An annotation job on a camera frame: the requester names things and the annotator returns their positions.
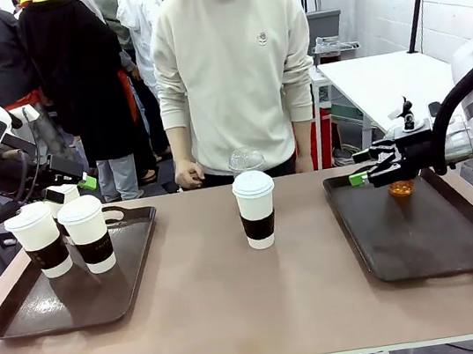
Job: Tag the red box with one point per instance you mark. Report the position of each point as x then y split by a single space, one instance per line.
322 137

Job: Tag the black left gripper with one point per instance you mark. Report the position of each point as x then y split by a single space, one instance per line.
35 171

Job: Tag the clear plastic container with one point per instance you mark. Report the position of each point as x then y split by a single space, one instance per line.
335 47

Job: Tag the bystander in white jacket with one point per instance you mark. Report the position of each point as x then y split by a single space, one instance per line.
137 18

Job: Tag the dark brown serving tray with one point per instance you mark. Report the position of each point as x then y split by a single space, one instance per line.
423 233
71 295

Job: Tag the clear plastic iced tea cup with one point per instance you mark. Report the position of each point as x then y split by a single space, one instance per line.
246 160
401 189

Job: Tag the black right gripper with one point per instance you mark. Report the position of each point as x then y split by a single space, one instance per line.
418 154

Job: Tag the person's right forearm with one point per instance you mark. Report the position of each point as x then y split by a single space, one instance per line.
175 119

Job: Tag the person's right hand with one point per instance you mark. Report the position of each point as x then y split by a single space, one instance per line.
188 174

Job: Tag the person's left forearm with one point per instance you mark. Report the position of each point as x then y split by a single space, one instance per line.
301 100

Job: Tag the bystander in black coat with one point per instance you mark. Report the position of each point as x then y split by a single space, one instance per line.
79 76

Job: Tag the person in cream sweater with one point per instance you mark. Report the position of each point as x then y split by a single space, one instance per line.
234 75

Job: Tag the white paper cup black sleeve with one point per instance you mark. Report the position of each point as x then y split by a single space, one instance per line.
43 241
70 192
256 214
90 239

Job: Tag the green storage box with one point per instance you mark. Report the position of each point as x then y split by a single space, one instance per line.
346 109

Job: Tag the white side table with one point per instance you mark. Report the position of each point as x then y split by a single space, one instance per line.
381 75

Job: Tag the grey plastic bin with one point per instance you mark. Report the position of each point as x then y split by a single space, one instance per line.
324 26

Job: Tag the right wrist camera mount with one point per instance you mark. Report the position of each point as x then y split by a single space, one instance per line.
410 126

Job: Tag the person's left hand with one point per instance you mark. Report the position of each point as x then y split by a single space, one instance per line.
306 161

